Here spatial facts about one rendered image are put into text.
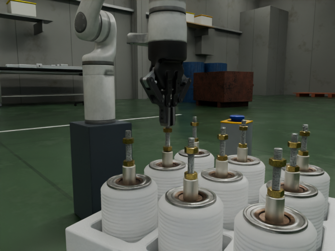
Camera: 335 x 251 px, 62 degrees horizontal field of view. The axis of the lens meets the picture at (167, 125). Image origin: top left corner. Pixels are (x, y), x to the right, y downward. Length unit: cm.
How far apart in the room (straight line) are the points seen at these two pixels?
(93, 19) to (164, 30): 34
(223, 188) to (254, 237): 15
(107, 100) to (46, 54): 637
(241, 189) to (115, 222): 21
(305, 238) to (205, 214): 12
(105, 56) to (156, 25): 34
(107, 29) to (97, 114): 25
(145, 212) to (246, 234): 17
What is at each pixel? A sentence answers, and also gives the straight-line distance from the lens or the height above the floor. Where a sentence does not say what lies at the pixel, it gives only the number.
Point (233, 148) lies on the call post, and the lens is 78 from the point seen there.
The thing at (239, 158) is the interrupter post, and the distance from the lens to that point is 62.
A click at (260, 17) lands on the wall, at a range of 1146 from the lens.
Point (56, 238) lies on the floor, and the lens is 87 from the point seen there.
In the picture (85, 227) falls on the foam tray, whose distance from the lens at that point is 51.
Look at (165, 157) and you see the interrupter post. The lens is 56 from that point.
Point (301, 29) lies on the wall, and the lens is 1211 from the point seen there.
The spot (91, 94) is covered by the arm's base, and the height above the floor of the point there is 39.
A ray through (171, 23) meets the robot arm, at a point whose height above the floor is 52.
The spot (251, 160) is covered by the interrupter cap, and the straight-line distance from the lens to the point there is 63.
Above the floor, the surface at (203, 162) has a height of 24.
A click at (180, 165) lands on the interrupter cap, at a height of 25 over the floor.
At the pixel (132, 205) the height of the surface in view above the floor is 23.
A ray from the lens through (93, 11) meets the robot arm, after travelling 83.
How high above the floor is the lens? 42
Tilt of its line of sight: 8 degrees down
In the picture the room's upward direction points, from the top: straight up
